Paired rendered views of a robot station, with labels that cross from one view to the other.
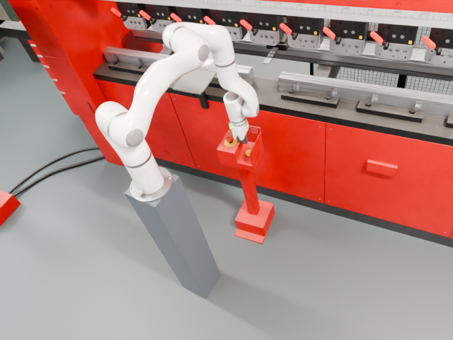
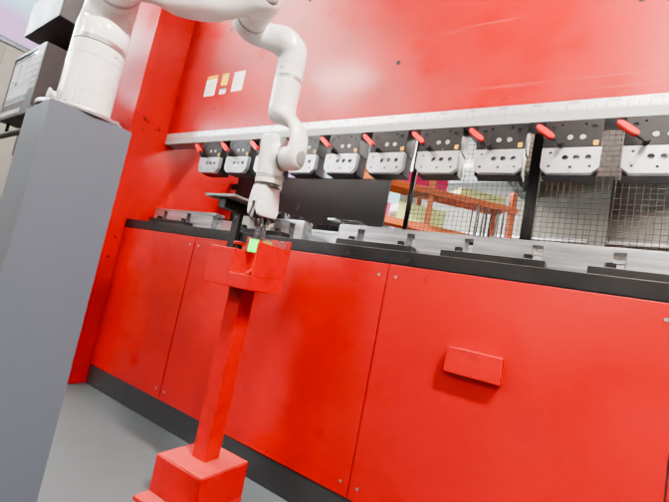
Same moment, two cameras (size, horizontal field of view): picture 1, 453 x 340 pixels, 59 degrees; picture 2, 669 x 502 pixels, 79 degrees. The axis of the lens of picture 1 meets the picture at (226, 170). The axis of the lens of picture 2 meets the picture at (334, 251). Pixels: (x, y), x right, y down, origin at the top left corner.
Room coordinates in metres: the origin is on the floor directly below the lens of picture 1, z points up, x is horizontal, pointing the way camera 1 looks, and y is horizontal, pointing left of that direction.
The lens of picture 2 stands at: (0.14, -0.27, 0.71)
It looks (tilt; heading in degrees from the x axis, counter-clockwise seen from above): 6 degrees up; 356
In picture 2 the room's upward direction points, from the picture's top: 11 degrees clockwise
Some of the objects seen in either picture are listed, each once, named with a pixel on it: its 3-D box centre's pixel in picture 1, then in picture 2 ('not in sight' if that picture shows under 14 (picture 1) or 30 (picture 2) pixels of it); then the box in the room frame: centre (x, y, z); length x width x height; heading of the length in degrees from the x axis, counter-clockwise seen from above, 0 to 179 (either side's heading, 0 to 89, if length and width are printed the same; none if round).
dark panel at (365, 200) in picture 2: not in sight; (298, 213); (2.52, -0.20, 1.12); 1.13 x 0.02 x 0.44; 52
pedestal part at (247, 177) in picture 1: (249, 186); (224, 371); (1.49, -0.10, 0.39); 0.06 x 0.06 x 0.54; 54
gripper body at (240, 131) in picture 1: (240, 126); (265, 200); (1.43, -0.12, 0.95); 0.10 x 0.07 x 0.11; 144
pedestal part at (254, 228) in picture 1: (253, 219); (193, 479); (1.46, -0.09, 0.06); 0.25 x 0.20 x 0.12; 144
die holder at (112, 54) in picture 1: (137, 59); (186, 220); (2.31, 0.36, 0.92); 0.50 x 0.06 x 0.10; 52
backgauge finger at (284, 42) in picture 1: (274, 48); (346, 224); (1.90, -0.44, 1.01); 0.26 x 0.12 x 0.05; 142
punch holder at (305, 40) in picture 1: (305, 28); (390, 155); (1.62, -0.53, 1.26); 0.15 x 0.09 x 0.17; 52
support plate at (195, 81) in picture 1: (197, 76); (243, 203); (1.86, 0.01, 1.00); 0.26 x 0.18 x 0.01; 142
